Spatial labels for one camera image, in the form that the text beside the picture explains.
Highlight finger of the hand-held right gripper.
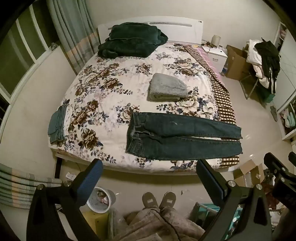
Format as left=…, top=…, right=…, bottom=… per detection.
left=264, top=152, right=289, bottom=180
left=287, top=152, right=296, bottom=168

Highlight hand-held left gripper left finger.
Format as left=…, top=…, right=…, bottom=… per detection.
left=26, top=159, right=103, bottom=241

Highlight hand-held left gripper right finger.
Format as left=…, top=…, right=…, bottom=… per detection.
left=196, top=159, right=272, bottom=241

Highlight dark blue jeans pants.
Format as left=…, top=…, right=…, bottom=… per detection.
left=126, top=112, right=243, bottom=161

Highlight teal plastic crate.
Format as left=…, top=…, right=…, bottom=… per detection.
left=192, top=202, right=221, bottom=223

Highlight small open cardboard box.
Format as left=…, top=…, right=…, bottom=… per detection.
left=233, top=159, right=265, bottom=189

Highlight white trash bin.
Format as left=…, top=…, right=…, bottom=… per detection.
left=87, top=187, right=116, bottom=213

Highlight grey slipper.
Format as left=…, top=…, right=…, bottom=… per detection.
left=142, top=192, right=160, bottom=209
left=159, top=191, right=176, bottom=209

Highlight yellow box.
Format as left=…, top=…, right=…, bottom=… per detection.
left=82, top=210, right=109, bottom=240

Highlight white wardrobe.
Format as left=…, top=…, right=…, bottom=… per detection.
left=273, top=22, right=296, bottom=142

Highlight teal folded clothes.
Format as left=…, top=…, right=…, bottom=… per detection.
left=48, top=105, right=68, bottom=143

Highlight white folded cloth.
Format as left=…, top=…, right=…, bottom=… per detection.
left=65, top=105, right=75, bottom=124

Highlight person's legs with slippers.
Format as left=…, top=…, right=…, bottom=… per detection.
left=109, top=206, right=206, bottom=241

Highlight striped green cloth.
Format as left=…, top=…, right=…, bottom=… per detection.
left=0, top=163, right=63, bottom=209

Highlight metal clothes rack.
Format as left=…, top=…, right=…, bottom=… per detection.
left=239, top=70, right=278, bottom=103

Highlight brown checkered blanket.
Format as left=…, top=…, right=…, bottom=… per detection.
left=185, top=45, right=240, bottom=167

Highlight bed with floral sheet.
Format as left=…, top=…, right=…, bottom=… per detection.
left=48, top=43, right=243, bottom=174

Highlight grey folded fluffy towel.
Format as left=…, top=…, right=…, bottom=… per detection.
left=147, top=73, right=189, bottom=102

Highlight black garment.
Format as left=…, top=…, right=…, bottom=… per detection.
left=254, top=40, right=281, bottom=79

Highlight pile of white clothes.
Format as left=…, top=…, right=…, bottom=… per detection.
left=246, top=40, right=278, bottom=89

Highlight large cardboard box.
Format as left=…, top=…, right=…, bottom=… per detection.
left=224, top=45, right=253, bottom=81

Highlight pink cloth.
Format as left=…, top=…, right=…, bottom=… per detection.
left=194, top=45, right=223, bottom=84

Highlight white nightstand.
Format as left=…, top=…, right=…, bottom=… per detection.
left=201, top=45, right=228, bottom=73

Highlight dark green fleece blanket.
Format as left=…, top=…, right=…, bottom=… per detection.
left=97, top=23, right=169, bottom=58

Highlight green striped curtain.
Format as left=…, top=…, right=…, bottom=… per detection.
left=46, top=0, right=101, bottom=75

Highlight window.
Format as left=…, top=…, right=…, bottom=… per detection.
left=0, top=5, right=54, bottom=99

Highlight black cable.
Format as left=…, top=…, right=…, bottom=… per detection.
left=150, top=209, right=184, bottom=241

